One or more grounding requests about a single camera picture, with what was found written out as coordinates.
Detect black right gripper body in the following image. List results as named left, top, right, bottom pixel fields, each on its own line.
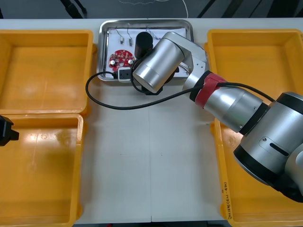
left=141, top=85, right=165, bottom=96

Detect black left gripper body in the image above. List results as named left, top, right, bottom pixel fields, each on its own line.
left=0, top=115, right=14, bottom=147

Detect small metal solenoid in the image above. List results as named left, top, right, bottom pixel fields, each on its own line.
left=115, top=27, right=125, bottom=45
left=126, top=23, right=134, bottom=46

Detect white grey wire harness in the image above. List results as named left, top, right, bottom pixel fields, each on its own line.
left=145, top=27, right=164, bottom=40

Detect steel tray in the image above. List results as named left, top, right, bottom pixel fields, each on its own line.
left=98, top=19, right=194, bottom=82

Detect round red circuit board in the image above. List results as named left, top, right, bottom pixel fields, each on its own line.
left=108, top=49, right=136, bottom=72

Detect yellow-orange plastic bin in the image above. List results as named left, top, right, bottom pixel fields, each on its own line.
left=204, top=28, right=303, bottom=116
left=0, top=29, right=97, bottom=116
left=0, top=113, right=89, bottom=224
left=210, top=113, right=303, bottom=227

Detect white sheet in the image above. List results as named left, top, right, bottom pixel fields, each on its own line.
left=106, top=27, right=188, bottom=78

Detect thin white cable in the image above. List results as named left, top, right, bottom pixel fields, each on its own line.
left=155, top=0, right=189, bottom=18

